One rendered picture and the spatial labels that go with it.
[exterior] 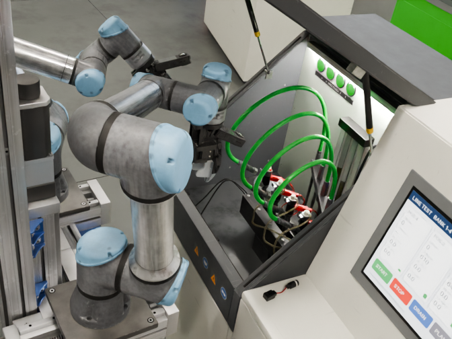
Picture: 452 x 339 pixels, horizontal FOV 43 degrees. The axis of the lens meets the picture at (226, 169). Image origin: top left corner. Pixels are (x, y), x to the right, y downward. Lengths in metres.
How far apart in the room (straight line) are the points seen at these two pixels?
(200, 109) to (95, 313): 0.55
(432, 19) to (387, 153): 3.14
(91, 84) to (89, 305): 0.58
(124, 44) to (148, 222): 0.70
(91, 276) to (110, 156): 0.44
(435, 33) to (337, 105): 2.65
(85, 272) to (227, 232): 0.82
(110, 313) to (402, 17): 3.86
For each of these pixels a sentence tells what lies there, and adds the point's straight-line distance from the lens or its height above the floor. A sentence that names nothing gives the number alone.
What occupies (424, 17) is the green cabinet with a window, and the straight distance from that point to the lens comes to 4.69.
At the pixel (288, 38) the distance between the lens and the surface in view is 4.81.
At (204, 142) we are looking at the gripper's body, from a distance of 1.54.
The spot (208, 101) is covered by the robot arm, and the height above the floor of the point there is 1.55.
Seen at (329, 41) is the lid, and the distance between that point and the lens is 1.26.
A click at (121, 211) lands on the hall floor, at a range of 3.39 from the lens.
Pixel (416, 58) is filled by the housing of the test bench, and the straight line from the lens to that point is 2.00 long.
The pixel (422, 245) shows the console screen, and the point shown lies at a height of 1.32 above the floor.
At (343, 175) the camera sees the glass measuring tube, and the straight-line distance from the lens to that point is 1.99.
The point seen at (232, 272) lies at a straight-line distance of 1.76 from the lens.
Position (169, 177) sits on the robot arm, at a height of 1.61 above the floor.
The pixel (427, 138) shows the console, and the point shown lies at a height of 1.53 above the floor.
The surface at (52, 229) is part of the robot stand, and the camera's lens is 1.54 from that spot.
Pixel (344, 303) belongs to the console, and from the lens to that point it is 1.66.
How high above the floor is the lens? 2.20
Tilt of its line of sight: 35 degrees down
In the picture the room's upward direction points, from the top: 9 degrees clockwise
